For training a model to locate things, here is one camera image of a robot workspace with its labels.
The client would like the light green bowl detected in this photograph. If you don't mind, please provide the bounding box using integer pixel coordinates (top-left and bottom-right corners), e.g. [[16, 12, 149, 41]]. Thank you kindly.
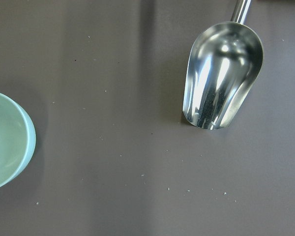
[[0, 93, 36, 187]]

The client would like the steel metal scoop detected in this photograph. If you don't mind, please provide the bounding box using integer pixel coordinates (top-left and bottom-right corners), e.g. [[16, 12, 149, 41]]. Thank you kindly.
[[182, 0, 264, 130]]

